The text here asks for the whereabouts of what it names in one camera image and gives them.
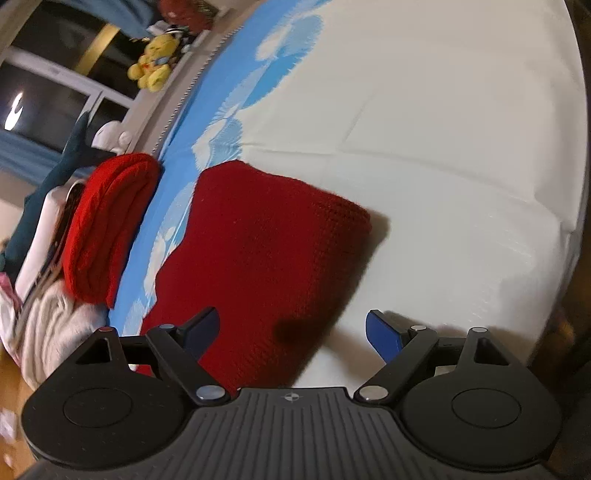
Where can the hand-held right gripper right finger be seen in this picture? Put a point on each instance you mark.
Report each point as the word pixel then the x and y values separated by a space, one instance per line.
pixel 382 334

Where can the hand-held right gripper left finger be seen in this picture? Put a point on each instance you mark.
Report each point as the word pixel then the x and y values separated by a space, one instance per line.
pixel 205 326

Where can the dark red knit sweater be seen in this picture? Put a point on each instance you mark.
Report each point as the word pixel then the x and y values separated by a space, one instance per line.
pixel 277 249

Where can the red folded knit blanket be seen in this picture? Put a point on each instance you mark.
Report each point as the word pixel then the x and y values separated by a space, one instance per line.
pixel 111 221

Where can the white folded quilt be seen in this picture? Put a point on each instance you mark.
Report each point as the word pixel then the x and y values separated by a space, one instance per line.
pixel 55 323

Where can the dark patterned folded cloth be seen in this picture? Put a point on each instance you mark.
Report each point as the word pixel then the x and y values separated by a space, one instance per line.
pixel 67 217

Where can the white folded sheet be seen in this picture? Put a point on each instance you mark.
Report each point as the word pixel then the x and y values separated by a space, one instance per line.
pixel 39 249

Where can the blue and white bed sheet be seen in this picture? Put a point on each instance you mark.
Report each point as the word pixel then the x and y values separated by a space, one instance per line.
pixel 415 138

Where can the wooden headboard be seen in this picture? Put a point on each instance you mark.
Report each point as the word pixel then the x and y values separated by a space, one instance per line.
pixel 14 406

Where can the white plush toy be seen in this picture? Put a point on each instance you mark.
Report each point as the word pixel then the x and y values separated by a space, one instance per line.
pixel 111 136

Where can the dark teal garment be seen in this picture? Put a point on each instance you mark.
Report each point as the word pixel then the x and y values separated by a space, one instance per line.
pixel 51 170

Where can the yellow plush toy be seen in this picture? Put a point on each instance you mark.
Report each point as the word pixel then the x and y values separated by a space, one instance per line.
pixel 152 62

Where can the window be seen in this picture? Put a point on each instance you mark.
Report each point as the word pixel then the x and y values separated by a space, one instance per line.
pixel 60 87

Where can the blue curtain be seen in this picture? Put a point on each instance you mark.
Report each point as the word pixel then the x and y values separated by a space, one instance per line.
pixel 134 16

